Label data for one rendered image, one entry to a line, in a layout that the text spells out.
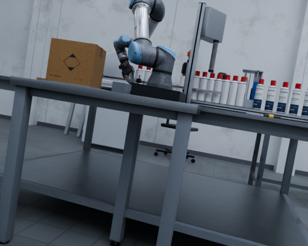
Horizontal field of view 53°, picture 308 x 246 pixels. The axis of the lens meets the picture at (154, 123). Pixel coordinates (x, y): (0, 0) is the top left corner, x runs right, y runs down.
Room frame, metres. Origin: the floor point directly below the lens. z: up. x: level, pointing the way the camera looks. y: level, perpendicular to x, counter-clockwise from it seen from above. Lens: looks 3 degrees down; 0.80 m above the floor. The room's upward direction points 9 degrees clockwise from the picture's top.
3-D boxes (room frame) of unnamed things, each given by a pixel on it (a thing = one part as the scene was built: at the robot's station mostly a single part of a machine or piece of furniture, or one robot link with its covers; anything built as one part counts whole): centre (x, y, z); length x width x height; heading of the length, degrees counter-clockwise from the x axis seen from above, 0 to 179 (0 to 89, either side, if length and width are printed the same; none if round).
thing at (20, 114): (1.81, 0.18, 0.39); 0.86 x 0.83 x 0.79; 78
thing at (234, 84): (2.09, -0.49, 0.98); 0.05 x 0.05 x 0.20
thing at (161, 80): (1.78, 0.00, 0.95); 0.15 x 0.15 x 0.10
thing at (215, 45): (2.05, -0.31, 1.18); 0.04 x 0.04 x 0.21
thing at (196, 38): (2.04, -0.19, 1.16); 0.04 x 0.04 x 0.67; 74
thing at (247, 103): (2.16, -0.62, 1.01); 0.14 x 0.13 x 0.26; 74
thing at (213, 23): (2.08, -0.27, 1.38); 0.17 x 0.10 x 0.19; 129
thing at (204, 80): (2.15, -0.29, 0.98); 0.05 x 0.05 x 0.20
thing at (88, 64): (2.08, 0.57, 0.99); 0.30 x 0.24 x 0.27; 85
